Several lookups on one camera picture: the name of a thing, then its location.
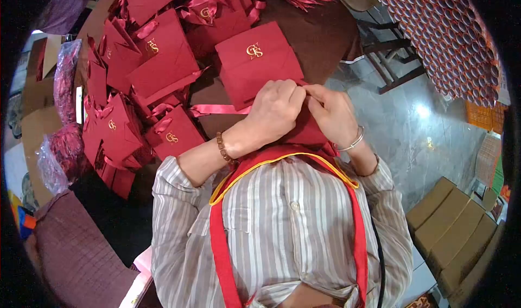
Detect red gift bag gold emblem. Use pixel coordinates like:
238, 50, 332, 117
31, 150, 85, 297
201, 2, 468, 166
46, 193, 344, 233
214, 21, 338, 157

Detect red satin ribbon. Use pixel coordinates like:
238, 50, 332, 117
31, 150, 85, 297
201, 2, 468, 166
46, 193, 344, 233
189, 104, 253, 118

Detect brown cardboard box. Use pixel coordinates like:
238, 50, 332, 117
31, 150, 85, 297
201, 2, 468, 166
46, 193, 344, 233
425, 199, 487, 277
437, 214, 500, 297
406, 177, 457, 232
413, 187, 471, 256

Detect pile of red paper bags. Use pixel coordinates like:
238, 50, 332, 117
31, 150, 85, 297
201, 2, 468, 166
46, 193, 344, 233
81, 0, 261, 201

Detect clear plastic bag red contents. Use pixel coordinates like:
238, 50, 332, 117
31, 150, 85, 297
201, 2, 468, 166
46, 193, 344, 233
53, 39, 83, 126
36, 123, 88, 195

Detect person's right hand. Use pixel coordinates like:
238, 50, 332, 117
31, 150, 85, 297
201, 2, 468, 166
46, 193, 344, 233
303, 84, 360, 150

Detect maroon upholstered chair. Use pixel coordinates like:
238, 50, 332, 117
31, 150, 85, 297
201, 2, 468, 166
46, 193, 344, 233
24, 189, 140, 308

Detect person's left hand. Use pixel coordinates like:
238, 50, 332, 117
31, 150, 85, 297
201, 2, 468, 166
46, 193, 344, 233
233, 79, 307, 157

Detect dark wooden stand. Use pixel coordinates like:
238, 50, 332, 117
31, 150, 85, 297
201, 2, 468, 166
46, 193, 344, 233
357, 20, 427, 95

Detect person's left fingers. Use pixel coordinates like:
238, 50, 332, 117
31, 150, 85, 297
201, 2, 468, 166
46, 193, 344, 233
266, 79, 307, 119

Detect person's right fingers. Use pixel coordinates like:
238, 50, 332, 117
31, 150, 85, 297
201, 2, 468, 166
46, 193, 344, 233
303, 84, 347, 117

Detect person's body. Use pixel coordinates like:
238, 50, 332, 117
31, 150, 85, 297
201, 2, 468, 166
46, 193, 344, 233
151, 145, 414, 308

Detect stack of patterned paper tubes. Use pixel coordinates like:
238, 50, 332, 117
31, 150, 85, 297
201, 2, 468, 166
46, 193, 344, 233
364, 0, 502, 109

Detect flat brown cardboard sheets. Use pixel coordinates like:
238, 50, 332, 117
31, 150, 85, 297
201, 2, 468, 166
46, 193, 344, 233
20, 35, 63, 208

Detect stack of orange printed sheets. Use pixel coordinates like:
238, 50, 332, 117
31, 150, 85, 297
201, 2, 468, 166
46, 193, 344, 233
465, 100, 506, 135

